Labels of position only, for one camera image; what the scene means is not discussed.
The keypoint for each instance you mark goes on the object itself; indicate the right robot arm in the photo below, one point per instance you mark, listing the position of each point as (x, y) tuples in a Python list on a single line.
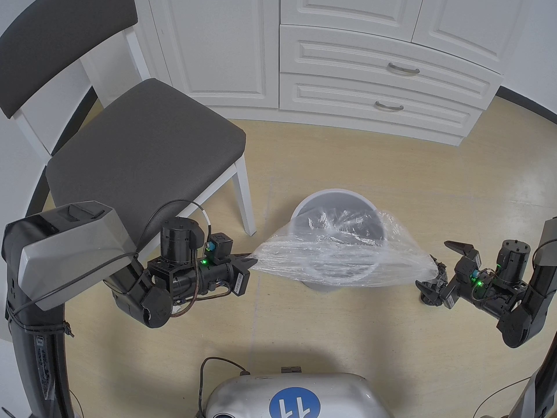
[(535, 303)]

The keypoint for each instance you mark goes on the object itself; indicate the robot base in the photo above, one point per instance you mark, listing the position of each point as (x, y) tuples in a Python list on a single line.
[(339, 394)]

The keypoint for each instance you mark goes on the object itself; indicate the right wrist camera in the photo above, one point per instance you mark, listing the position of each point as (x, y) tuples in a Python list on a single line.
[(476, 277)]

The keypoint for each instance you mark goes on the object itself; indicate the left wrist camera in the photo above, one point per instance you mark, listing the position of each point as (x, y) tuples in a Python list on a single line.
[(219, 246)]

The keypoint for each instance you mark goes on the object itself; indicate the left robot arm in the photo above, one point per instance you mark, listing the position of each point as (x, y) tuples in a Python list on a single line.
[(65, 251)]

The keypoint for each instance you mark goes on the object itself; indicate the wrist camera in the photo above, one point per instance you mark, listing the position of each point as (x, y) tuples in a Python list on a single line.
[(219, 246), (476, 277)]

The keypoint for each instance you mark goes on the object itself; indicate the grey trash bin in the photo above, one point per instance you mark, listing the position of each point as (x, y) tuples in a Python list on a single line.
[(330, 203)]

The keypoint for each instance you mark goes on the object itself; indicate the black plastic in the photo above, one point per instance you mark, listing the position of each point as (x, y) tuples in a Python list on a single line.
[(441, 271)]

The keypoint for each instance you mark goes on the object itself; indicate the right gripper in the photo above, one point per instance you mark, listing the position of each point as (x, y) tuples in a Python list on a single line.
[(461, 281)]

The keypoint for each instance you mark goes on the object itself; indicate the clear plastic bag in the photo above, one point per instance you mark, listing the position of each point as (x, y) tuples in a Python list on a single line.
[(348, 259)]

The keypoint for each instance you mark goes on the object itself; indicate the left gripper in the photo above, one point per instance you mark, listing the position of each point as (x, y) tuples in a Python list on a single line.
[(217, 277)]

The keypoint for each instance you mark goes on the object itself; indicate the white chair with grey cushions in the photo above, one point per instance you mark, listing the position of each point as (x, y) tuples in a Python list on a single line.
[(143, 146)]

